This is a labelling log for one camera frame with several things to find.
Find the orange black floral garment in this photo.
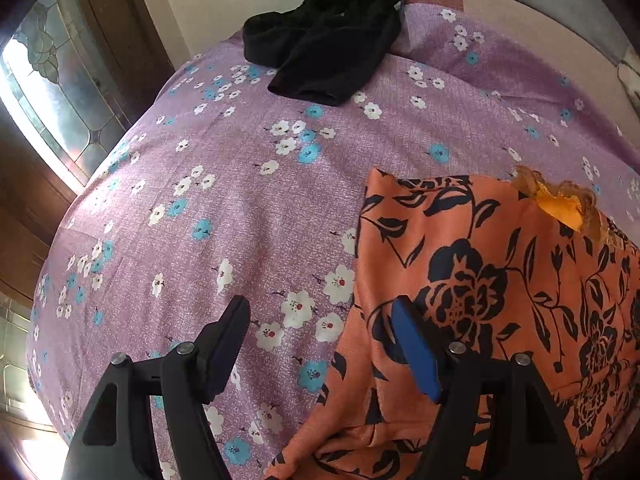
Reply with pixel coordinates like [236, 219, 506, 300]
[267, 169, 639, 479]

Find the purple floral bed sheet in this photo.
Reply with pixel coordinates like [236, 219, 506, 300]
[27, 3, 639, 479]

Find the stained glass window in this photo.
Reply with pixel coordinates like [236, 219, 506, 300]
[1, 0, 131, 194]

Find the pink mattress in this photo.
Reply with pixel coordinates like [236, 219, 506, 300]
[409, 0, 639, 143]

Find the black cloth garment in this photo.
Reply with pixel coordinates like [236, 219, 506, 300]
[242, 0, 404, 106]

